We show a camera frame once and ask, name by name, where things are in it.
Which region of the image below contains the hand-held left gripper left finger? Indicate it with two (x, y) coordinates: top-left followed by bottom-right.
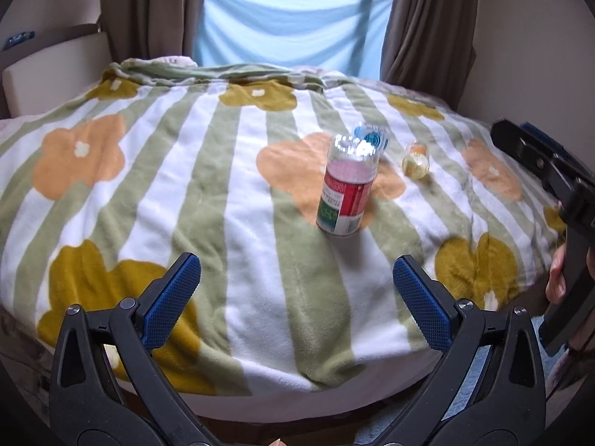
(49, 252), (219, 446)

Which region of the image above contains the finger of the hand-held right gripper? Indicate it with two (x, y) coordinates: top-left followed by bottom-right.
(491, 120), (579, 207)
(520, 122), (567, 159)

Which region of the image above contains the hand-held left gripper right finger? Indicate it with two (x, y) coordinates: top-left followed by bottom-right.
(372, 255), (547, 446)

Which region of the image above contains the plastic bottle with red label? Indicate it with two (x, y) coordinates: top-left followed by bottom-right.
(316, 133), (378, 237)

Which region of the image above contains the small yellowish clear cup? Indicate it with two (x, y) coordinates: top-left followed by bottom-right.
(402, 142), (431, 180)

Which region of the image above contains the person's right hand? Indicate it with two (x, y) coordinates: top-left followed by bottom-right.
(546, 242), (569, 306)

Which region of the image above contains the floral striped blanket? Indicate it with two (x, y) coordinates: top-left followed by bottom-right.
(0, 57), (565, 398)

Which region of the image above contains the blue bottle cap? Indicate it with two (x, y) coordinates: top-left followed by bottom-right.
(351, 122), (390, 161)

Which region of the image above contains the brown curtain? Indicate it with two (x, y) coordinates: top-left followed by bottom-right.
(99, 0), (212, 68)
(380, 0), (479, 112)

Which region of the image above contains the white padded headboard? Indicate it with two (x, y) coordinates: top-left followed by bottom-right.
(0, 30), (115, 119)

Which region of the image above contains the light blue hanging cloth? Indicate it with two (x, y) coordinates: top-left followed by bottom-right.
(192, 0), (396, 81)

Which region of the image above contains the small blue wall fixture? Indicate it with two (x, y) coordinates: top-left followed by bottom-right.
(4, 32), (36, 50)

